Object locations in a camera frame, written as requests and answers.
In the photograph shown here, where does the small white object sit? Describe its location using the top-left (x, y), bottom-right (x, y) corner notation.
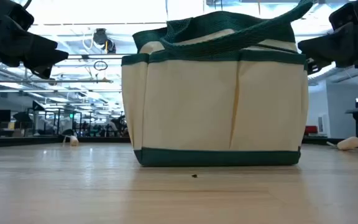
top-left (326, 136), bottom-right (358, 151)

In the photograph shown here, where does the black aluminium frame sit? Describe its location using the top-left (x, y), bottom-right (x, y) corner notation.
top-left (0, 135), bottom-right (358, 149)

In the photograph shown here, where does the black ceiling cable reel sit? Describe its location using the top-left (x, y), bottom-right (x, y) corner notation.
top-left (92, 27), bottom-right (117, 54)

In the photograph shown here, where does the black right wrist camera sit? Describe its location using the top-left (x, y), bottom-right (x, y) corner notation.
top-left (328, 2), bottom-right (358, 30)

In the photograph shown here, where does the small tool pale wooden handle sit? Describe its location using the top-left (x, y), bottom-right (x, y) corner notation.
top-left (62, 134), bottom-right (80, 147)

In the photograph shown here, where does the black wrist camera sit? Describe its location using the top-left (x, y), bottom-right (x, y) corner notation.
top-left (328, 2), bottom-right (358, 30)
top-left (7, 2), bottom-right (35, 30)

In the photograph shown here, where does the cream canvas bag green trim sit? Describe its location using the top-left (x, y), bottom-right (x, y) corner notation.
top-left (121, 0), bottom-right (315, 167)

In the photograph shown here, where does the hanging black cable ring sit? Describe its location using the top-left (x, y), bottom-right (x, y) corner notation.
top-left (93, 60), bottom-right (109, 72)

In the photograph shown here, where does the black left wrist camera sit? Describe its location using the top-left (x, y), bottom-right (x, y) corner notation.
top-left (7, 2), bottom-right (35, 30)

